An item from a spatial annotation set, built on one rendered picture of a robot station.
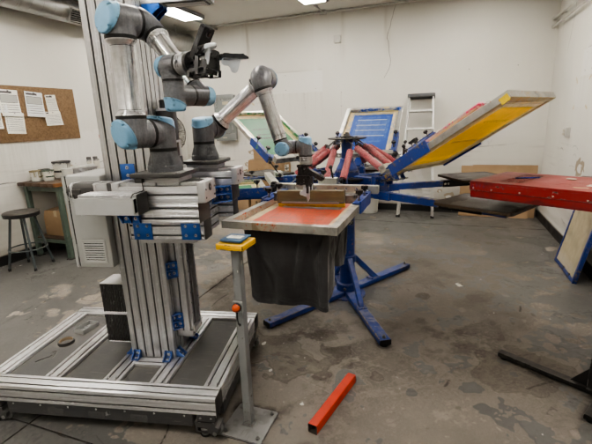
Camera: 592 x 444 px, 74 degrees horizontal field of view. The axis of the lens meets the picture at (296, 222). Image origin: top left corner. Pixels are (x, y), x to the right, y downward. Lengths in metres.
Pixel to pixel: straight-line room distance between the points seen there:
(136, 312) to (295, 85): 5.16
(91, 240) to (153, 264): 0.32
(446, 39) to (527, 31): 0.99
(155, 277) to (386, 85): 5.01
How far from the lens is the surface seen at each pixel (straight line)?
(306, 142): 2.23
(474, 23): 6.48
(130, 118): 1.71
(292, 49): 6.87
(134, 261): 2.20
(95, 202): 1.83
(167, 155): 1.79
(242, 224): 1.92
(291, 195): 2.32
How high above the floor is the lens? 1.45
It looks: 14 degrees down
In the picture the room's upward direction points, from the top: 2 degrees counter-clockwise
